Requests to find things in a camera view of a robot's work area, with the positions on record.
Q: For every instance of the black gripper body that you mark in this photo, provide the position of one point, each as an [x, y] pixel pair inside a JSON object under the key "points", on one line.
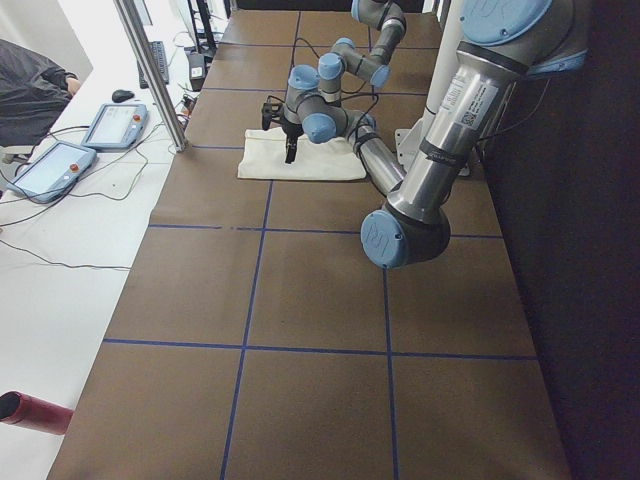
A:
{"points": [[292, 132]]}

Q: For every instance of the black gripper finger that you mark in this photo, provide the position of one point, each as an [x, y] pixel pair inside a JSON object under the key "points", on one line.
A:
{"points": [[291, 150]]}

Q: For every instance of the cream long-sleeve cat shirt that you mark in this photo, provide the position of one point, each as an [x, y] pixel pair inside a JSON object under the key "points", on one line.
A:
{"points": [[265, 153]]}

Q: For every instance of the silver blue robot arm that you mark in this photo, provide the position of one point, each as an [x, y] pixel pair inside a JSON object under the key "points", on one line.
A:
{"points": [[487, 46], [371, 67]]}

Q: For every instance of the black box with label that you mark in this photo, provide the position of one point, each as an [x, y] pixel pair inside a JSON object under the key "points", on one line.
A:
{"points": [[197, 70]]}

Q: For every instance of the far blue teach pendant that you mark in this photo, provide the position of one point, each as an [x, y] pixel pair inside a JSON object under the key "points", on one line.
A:
{"points": [[116, 127]]}

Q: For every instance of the blue teach pendant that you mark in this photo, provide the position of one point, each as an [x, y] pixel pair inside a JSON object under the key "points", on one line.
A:
{"points": [[116, 127], [54, 173]]}

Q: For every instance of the black computer mouse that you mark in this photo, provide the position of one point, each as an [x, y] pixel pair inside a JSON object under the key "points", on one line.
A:
{"points": [[121, 95]]}

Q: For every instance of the near blue teach pendant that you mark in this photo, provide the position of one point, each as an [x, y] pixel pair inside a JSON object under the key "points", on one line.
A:
{"points": [[54, 173]]}

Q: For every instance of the black jacket on chair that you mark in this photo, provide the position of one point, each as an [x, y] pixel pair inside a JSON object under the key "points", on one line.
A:
{"points": [[35, 90]]}

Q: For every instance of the red cylinder tube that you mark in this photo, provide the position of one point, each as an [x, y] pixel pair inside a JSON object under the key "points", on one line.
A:
{"points": [[25, 411]]}

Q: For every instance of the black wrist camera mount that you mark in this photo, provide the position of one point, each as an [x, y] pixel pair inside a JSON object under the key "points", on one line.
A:
{"points": [[271, 113]]}

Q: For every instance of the white camera pole with base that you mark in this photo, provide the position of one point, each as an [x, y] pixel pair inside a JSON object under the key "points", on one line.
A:
{"points": [[407, 140]]}

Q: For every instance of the aluminium frame post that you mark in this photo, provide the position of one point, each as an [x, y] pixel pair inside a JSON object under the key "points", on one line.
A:
{"points": [[140, 46]]}

